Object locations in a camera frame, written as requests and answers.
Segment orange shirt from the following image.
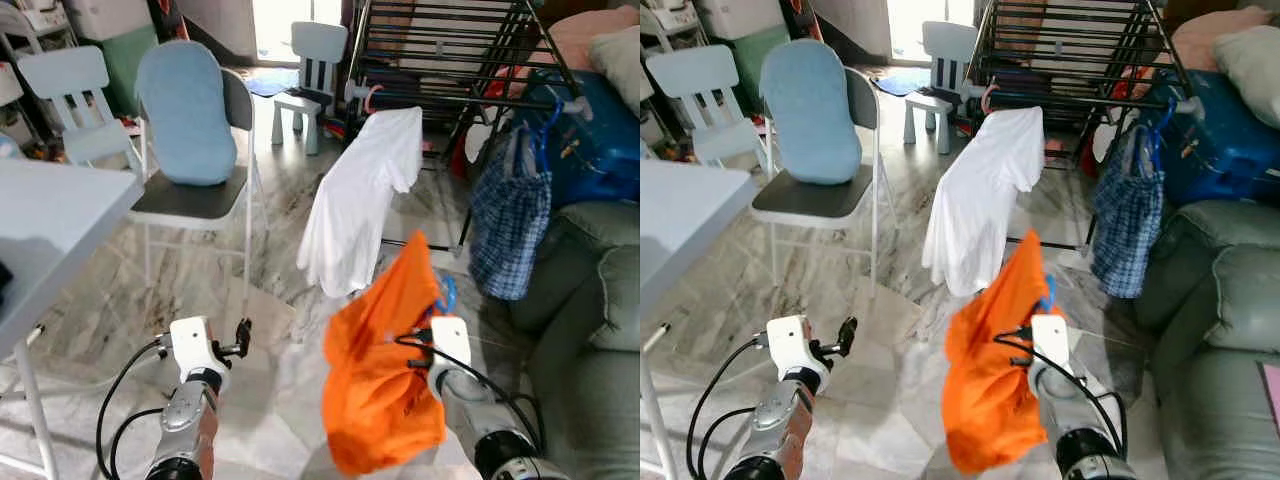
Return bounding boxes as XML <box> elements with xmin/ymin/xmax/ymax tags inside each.
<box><xmin>322</xmin><ymin>230</ymin><xmax>451</xmax><ymax>476</ymax></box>
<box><xmin>942</xmin><ymin>228</ymin><xmax>1051</xmax><ymax>476</ymax></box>

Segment white folding chair grey seat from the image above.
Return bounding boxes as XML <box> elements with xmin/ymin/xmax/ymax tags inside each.
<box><xmin>128</xmin><ymin>68</ymin><xmax>269</xmax><ymax>301</ymax></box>
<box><xmin>750</xmin><ymin>68</ymin><xmax>896</xmax><ymax>296</ymax></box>

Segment white shirt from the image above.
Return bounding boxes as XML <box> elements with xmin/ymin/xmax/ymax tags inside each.
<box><xmin>920</xmin><ymin>105</ymin><xmax>1046</xmax><ymax>298</ymax></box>
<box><xmin>297</xmin><ymin>105</ymin><xmax>424</xmax><ymax>299</ymax></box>

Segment blue plaid shorts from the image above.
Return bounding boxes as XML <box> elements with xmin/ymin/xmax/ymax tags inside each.
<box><xmin>1090</xmin><ymin>125</ymin><xmax>1166</xmax><ymax>299</ymax></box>
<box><xmin>468</xmin><ymin>125</ymin><xmax>553</xmax><ymax>301</ymax></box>

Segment green leather sofa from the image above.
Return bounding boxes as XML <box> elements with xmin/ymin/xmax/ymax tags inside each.
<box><xmin>1130</xmin><ymin>200</ymin><xmax>1280</xmax><ymax>480</ymax></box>
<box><xmin>510</xmin><ymin>200</ymin><xmax>641</xmax><ymax>480</ymax></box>

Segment pale blue folding table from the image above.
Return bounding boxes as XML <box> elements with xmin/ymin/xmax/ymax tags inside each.
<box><xmin>640</xmin><ymin>158</ymin><xmax>759</xmax><ymax>480</ymax></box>
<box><xmin>0</xmin><ymin>158</ymin><xmax>146</xmax><ymax>480</ymax></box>

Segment light blue cushion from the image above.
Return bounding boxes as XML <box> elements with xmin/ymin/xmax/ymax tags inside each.
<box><xmin>758</xmin><ymin>40</ymin><xmax>863</xmax><ymax>186</ymax></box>
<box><xmin>135</xmin><ymin>40</ymin><xmax>239</xmax><ymax>188</ymax></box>

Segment black metal drying rack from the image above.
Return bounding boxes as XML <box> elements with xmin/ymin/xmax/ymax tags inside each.
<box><xmin>965</xmin><ymin>0</ymin><xmax>1206</xmax><ymax>251</ymax></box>
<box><xmin>345</xmin><ymin>0</ymin><xmax>591</xmax><ymax>251</ymax></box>

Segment blue floor mat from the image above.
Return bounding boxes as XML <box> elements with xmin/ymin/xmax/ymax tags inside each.
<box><xmin>245</xmin><ymin>68</ymin><xmax>301</xmax><ymax>98</ymax></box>
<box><xmin>880</xmin><ymin>68</ymin><xmax>931</xmax><ymax>96</ymax></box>

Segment blue storage box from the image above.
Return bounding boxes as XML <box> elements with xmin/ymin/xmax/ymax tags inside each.
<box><xmin>520</xmin><ymin>70</ymin><xmax>641</xmax><ymax>206</ymax></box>
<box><xmin>1140</xmin><ymin>70</ymin><xmax>1280</xmax><ymax>206</ymax></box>

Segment green box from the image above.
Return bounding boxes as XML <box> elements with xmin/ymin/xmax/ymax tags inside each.
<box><xmin>735</xmin><ymin>25</ymin><xmax>796</xmax><ymax>91</ymax></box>
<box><xmin>100</xmin><ymin>25</ymin><xmax>161</xmax><ymax>116</ymax></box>

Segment pale blue kid chair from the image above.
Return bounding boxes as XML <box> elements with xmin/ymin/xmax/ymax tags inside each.
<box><xmin>645</xmin><ymin>45</ymin><xmax>771</xmax><ymax>171</ymax></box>
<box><xmin>903</xmin><ymin>22</ymin><xmax>979</xmax><ymax>156</ymax></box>
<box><xmin>272</xmin><ymin>22</ymin><xmax>349</xmax><ymax>156</ymax></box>
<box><xmin>15</xmin><ymin>45</ymin><xmax>141</xmax><ymax>176</ymax></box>

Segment white plastic cabinet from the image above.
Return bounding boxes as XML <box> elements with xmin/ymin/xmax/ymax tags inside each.
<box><xmin>695</xmin><ymin>0</ymin><xmax>791</xmax><ymax>41</ymax></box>
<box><xmin>62</xmin><ymin>0</ymin><xmax>153</xmax><ymax>43</ymax></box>

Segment pink blanket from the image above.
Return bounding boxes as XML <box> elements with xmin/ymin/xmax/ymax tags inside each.
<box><xmin>548</xmin><ymin>8</ymin><xmax>626</xmax><ymax>73</ymax></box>
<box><xmin>1170</xmin><ymin>5</ymin><xmax>1271</xmax><ymax>73</ymax></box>

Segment beige pillow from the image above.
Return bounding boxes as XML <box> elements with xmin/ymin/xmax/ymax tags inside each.
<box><xmin>588</xmin><ymin>25</ymin><xmax>641</xmax><ymax>109</ymax></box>
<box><xmin>1215</xmin><ymin>25</ymin><xmax>1280</xmax><ymax>101</ymax></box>

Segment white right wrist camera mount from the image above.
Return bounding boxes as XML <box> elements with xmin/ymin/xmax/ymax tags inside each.
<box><xmin>428</xmin><ymin>315</ymin><xmax>473</xmax><ymax>373</ymax></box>
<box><xmin>1028</xmin><ymin>313</ymin><xmax>1071</xmax><ymax>373</ymax></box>

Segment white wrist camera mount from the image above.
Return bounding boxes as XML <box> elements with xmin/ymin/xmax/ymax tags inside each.
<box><xmin>168</xmin><ymin>315</ymin><xmax>223</xmax><ymax>386</ymax></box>
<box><xmin>765</xmin><ymin>315</ymin><xmax>826</xmax><ymax>386</ymax></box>
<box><xmin>428</xmin><ymin>315</ymin><xmax>473</xmax><ymax>373</ymax></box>
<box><xmin>1028</xmin><ymin>313</ymin><xmax>1071</xmax><ymax>373</ymax></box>

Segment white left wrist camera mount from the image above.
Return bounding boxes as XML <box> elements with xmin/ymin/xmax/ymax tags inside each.
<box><xmin>765</xmin><ymin>315</ymin><xmax>826</xmax><ymax>386</ymax></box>
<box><xmin>168</xmin><ymin>315</ymin><xmax>223</xmax><ymax>386</ymax></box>

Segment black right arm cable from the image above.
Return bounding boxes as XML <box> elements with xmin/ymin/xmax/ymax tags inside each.
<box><xmin>992</xmin><ymin>335</ymin><xmax>1131</xmax><ymax>456</ymax></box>
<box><xmin>395</xmin><ymin>335</ymin><xmax>546</xmax><ymax>451</ymax></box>

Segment long black left arm cable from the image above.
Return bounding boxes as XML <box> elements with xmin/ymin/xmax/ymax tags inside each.
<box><xmin>685</xmin><ymin>335</ymin><xmax>771</xmax><ymax>480</ymax></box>
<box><xmin>95</xmin><ymin>335</ymin><xmax>176</xmax><ymax>480</ymax></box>

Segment short black left arm cable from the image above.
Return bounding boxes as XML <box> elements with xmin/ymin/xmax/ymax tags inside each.
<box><xmin>108</xmin><ymin>405</ymin><xmax>166</xmax><ymax>480</ymax></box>
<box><xmin>697</xmin><ymin>405</ymin><xmax>756</xmax><ymax>480</ymax></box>

